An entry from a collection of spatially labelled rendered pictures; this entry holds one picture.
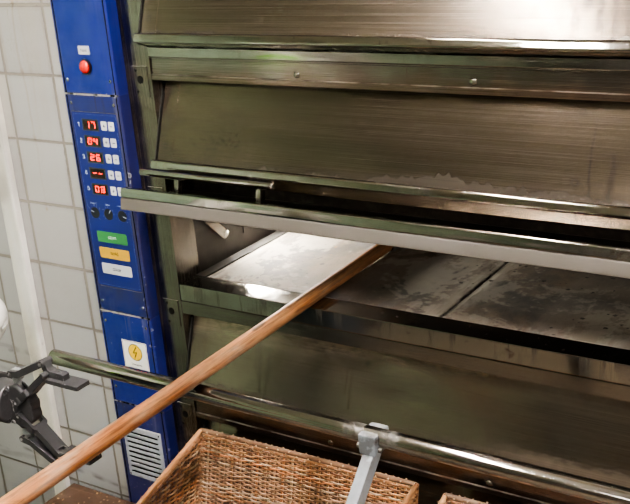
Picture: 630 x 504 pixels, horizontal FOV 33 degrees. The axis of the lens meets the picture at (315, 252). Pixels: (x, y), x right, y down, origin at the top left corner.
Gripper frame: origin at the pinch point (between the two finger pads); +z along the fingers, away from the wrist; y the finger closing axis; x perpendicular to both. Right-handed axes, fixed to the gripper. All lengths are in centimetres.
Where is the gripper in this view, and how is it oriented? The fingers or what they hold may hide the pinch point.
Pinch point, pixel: (84, 421)
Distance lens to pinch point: 179.3
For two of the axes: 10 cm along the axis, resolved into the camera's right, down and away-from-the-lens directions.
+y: 0.8, 9.4, 3.4
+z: 8.4, 1.2, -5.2
